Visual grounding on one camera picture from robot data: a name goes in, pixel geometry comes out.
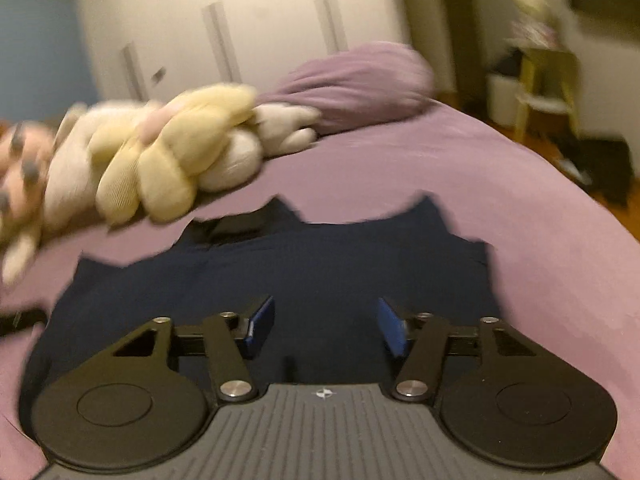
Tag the pink bed blanket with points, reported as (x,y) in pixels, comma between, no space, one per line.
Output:
(567,271)

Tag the cream plush toy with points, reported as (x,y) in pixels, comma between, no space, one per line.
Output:
(160,161)

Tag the yellow side table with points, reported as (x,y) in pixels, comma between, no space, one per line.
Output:
(549,83)

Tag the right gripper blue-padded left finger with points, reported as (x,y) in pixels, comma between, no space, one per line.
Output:
(231,339)

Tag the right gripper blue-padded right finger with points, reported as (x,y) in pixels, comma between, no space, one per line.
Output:
(417,344)

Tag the white wardrobe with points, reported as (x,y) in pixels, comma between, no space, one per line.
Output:
(155,49)

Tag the white flower bouquet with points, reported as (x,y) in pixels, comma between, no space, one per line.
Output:
(535,26)

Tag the pink pillow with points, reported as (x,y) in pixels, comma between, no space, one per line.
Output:
(375,83)

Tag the navy blue zip jacket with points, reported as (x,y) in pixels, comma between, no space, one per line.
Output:
(325,279)

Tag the black bag on floor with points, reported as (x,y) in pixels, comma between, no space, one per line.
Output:
(604,164)

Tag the white bin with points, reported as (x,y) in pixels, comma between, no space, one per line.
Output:
(502,99)

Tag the pink white plush toy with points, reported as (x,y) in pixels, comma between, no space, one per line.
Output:
(48,179)

